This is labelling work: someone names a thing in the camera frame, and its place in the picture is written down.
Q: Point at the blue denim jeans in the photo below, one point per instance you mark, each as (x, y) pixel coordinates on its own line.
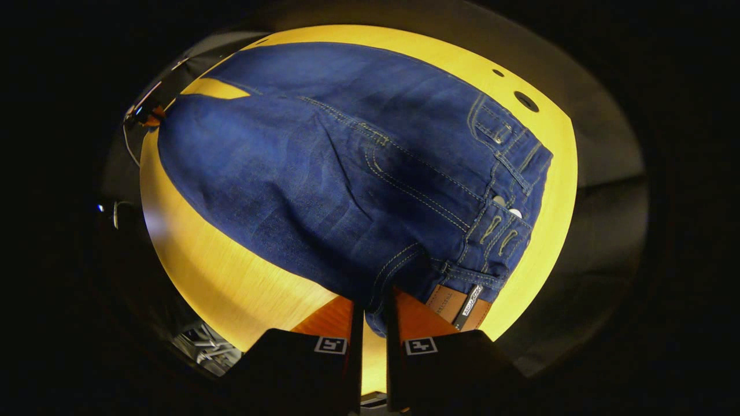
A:
(324, 173)

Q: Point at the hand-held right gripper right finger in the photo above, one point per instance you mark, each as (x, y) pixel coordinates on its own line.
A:
(439, 375)

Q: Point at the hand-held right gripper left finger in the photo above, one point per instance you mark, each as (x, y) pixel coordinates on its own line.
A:
(300, 370)

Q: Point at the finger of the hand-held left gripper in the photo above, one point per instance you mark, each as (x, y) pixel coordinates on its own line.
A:
(154, 118)

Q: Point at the silver metal parts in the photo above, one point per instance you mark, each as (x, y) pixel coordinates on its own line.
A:
(208, 349)

